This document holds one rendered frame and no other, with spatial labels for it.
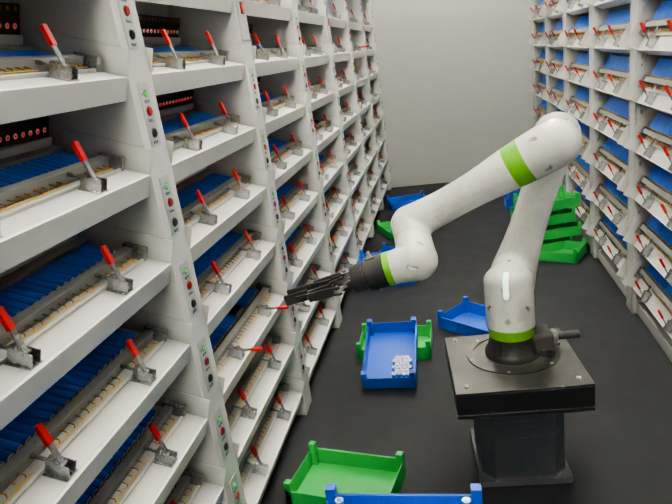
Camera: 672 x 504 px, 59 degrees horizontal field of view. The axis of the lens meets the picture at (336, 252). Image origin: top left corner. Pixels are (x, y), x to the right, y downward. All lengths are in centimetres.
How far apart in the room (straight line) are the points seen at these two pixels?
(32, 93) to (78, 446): 55
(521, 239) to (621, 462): 70
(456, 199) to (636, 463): 92
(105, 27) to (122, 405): 69
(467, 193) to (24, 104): 104
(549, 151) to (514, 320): 45
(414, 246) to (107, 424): 85
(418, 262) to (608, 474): 82
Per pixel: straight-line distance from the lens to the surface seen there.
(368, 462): 192
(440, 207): 160
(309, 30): 326
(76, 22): 127
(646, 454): 202
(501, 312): 165
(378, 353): 242
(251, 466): 185
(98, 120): 127
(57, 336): 102
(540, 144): 153
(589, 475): 191
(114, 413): 115
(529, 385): 161
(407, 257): 154
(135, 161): 125
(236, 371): 159
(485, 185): 156
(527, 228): 175
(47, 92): 102
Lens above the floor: 119
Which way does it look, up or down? 18 degrees down
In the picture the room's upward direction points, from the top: 8 degrees counter-clockwise
